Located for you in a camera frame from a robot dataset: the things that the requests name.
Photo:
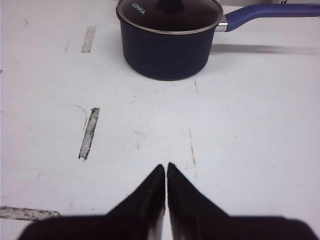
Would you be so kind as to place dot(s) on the glass pot lid blue knob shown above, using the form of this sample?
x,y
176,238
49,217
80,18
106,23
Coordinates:
x,y
171,17

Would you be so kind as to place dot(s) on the dark blue saucepan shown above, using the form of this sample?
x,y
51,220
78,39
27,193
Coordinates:
x,y
169,57

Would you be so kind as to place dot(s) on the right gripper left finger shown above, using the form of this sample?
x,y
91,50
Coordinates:
x,y
138,217

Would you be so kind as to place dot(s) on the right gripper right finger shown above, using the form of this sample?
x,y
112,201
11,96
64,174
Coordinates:
x,y
194,217

